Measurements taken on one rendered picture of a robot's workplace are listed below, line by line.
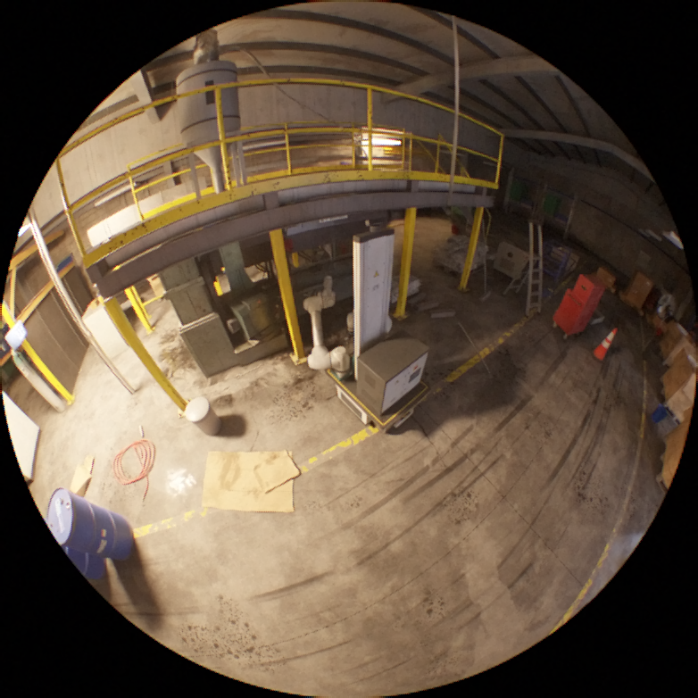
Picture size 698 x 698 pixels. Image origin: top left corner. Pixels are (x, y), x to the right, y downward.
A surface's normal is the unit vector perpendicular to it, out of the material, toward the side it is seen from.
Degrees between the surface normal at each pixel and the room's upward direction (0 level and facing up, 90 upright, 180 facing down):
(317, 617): 0
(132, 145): 90
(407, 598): 0
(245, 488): 0
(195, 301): 90
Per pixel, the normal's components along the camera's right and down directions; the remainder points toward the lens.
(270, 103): 0.53, 0.59
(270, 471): -0.04, -0.71
